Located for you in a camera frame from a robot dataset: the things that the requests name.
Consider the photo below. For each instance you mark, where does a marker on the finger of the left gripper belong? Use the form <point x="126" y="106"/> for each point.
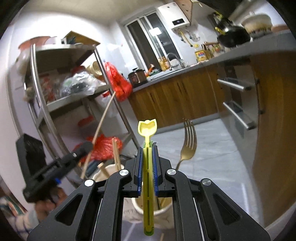
<point x="69" y="157"/>

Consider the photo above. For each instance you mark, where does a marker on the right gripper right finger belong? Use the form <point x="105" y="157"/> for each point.
<point x="202" y="211"/>

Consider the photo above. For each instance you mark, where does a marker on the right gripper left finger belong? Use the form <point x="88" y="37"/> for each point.
<point x="94" y="210"/>

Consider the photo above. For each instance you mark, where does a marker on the gold fork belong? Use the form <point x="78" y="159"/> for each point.
<point x="190" y="143"/>

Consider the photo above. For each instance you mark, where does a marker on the yellow tulip utensil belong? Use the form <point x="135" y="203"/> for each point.
<point x="147" y="129"/>

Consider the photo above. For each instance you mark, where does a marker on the silver fork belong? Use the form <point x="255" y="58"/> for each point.
<point x="160" y="202"/>

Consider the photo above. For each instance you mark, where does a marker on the wooden kitchen cabinets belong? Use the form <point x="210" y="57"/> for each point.
<point x="258" y="173"/>

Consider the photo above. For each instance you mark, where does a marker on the kitchen faucet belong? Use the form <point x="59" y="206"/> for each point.
<point x="174" y="61"/>

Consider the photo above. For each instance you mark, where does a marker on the person's left hand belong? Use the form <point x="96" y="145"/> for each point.
<point x="43" y="208"/>

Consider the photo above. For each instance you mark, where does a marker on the white ceramic double utensil holder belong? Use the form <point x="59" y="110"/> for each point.
<point x="132" y="207"/>

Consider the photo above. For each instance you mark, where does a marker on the red plastic bag lower shelf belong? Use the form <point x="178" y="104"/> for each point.
<point x="103" y="148"/>

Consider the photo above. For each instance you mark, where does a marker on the white plastic bag hanging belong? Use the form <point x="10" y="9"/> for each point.
<point x="102" y="102"/>

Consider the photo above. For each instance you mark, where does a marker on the metal shelf rack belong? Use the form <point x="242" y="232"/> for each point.
<point x="52" y="101"/>

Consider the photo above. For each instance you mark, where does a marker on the clear plastic bag on shelf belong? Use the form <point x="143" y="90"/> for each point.
<point x="82" y="84"/>

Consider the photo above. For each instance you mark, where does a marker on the red plastic bag hanging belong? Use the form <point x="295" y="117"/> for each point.
<point x="120" y="85"/>

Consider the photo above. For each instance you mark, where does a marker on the built-in oven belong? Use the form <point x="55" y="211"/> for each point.
<point x="240" y="108"/>

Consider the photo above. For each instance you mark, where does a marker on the dark rice cooker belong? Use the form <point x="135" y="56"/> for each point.
<point x="137" y="77"/>

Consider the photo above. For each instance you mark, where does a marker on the yellow oil bottle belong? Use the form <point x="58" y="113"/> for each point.
<point x="200" y="55"/>

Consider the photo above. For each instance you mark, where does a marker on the black wok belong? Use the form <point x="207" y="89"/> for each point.
<point x="232" y="36"/>

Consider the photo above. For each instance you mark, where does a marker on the white water heater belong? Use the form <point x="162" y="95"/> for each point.
<point x="173" y="16"/>

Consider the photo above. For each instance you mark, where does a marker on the white ceramic pot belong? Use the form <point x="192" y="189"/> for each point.
<point x="257" y="25"/>

